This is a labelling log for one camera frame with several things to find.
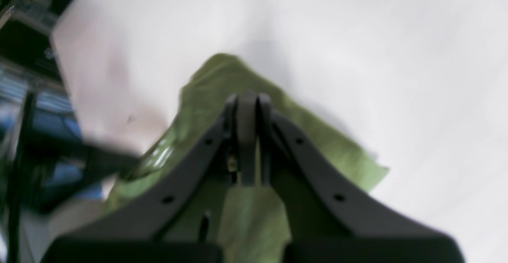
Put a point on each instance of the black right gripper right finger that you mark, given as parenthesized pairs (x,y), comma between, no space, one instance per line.
(331,219)

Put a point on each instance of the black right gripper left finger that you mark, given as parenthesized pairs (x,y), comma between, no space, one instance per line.
(134,233)

